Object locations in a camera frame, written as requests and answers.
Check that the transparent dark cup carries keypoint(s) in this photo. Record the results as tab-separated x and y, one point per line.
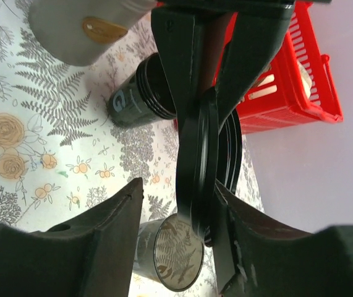
168	252

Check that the floral table mat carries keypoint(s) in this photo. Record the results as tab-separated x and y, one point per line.
59	153

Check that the grey tin straw holder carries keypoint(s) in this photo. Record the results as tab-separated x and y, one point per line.
78	32

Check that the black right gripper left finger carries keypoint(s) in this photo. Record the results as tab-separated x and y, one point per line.
91	254

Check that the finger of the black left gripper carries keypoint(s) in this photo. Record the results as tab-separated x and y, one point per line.
178	34
258	34

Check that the black coffee cup lid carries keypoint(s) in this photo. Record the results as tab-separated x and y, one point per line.
207	153

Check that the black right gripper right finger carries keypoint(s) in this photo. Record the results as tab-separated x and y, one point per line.
256	255

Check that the red plastic shopping basket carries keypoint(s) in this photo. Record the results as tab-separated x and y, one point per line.
297	87

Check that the black printed coffee cup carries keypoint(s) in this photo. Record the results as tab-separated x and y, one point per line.
143	98

